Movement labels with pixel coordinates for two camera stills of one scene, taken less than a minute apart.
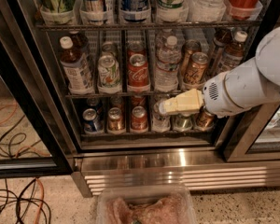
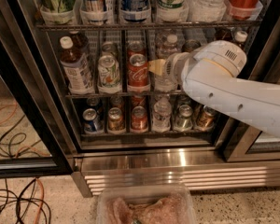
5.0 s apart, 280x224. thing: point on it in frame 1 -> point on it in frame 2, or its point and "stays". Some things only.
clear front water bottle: (168, 63) stays
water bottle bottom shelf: (161, 122) stays
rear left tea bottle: (79, 42) stays
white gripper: (215, 99) -> (172, 66)
